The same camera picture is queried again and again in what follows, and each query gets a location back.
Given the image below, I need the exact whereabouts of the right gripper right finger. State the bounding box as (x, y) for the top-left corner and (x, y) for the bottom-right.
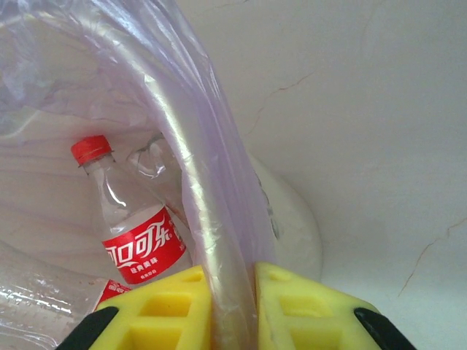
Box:
(254, 261), (417, 350)

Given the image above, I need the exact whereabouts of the white round plastic bin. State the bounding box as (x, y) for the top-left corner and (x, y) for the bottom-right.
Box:
(0, 14), (324, 350)

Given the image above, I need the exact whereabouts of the clear bottle red label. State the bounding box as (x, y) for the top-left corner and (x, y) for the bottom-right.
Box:
(70, 134), (194, 286)
(0, 251), (134, 350)

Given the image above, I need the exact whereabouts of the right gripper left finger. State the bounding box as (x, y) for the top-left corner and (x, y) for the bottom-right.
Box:
(63, 265), (213, 350)

